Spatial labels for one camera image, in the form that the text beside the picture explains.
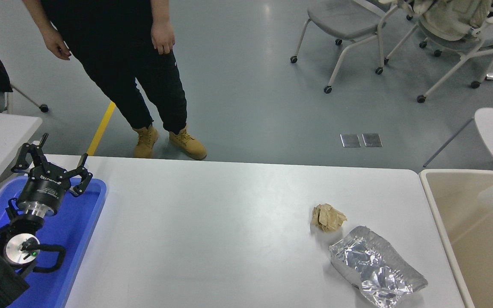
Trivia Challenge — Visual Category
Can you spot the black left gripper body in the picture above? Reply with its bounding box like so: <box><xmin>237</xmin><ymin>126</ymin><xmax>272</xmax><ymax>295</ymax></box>
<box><xmin>17</xmin><ymin>167</ymin><xmax>71</xmax><ymax>207</ymax></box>

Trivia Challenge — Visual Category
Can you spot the silver foil tray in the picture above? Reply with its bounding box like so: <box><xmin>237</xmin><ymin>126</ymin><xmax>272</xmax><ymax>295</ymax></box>
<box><xmin>329</xmin><ymin>225</ymin><xmax>429</xmax><ymax>308</ymax></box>

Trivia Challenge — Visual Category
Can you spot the tan paper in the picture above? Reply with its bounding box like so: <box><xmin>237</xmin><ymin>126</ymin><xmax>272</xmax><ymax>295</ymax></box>
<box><xmin>310</xmin><ymin>203</ymin><xmax>348</xmax><ymax>233</ymax></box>

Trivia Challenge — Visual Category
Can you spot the person's right hand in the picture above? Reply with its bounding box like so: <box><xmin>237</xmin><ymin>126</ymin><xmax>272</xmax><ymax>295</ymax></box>
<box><xmin>41</xmin><ymin>27</ymin><xmax>71</xmax><ymax>59</ymax></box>

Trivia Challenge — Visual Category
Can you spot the person's left hand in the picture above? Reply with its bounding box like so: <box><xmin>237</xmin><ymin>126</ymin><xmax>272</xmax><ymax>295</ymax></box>
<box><xmin>151</xmin><ymin>21</ymin><xmax>176</xmax><ymax>55</ymax></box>

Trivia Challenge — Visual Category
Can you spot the blue plastic tray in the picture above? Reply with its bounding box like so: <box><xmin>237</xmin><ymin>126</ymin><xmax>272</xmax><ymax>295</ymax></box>
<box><xmin>0</xmin><ymin>175</ymin><xmax>107</xmax><ymax>308</ymax></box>

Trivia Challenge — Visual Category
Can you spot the large pale bin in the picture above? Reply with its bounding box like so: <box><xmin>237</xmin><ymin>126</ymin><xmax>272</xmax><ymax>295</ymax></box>
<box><xmin>419</xmin><ymin>169</ymin><xmax>493</xmax><ymax>308</ymax></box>

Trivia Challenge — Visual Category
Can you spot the grey white-framed office chair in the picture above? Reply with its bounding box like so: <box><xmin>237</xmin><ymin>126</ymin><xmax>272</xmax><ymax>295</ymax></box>
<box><xmin>383</xmin><ymin>0</ymin><xmax>493</xmax><ymax>104</ymax></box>
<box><xmin>290</xmin><ymin>0</ymin><xmax>403</xmax><ymax>94</ymax></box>

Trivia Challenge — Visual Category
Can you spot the cream jacket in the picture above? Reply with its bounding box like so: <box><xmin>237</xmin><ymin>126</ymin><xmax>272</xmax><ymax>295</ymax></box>
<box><xmin>413</xmin><ymin>0</ymin><xmax>493</xmax><ymax>41</ymax></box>

